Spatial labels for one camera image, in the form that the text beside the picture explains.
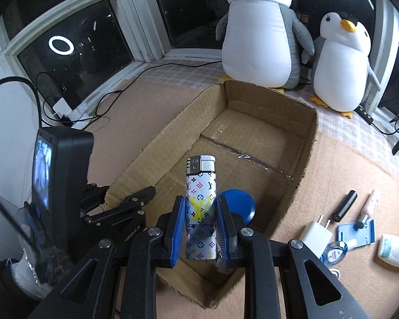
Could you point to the white lotion bottle blue cap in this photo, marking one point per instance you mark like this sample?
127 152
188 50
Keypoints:
389 249

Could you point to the black usb hub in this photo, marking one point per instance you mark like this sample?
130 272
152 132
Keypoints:
364 115

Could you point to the cardboard box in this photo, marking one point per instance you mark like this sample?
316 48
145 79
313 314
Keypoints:
261 141

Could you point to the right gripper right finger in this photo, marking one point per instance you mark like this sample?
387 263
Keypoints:
281 280

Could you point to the black cylindrical tube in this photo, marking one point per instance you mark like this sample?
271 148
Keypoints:
343 207

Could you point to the white wall charger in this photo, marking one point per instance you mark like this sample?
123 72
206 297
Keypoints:
316 235

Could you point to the small blue sanitizer bottle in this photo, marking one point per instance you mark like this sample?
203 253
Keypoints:
336 251

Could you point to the large plush penguin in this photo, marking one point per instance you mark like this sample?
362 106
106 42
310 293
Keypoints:
261 39

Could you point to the patterned white lighter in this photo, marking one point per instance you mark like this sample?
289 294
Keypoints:
200 219

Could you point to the white gloved left hand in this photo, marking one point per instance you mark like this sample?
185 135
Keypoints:
18 279

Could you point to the round blue lid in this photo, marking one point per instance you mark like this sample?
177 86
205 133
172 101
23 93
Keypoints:
241 203

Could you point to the small plush penguin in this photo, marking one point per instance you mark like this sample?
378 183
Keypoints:
341 67

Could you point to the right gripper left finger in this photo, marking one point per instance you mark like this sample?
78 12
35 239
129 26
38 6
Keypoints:
89 290

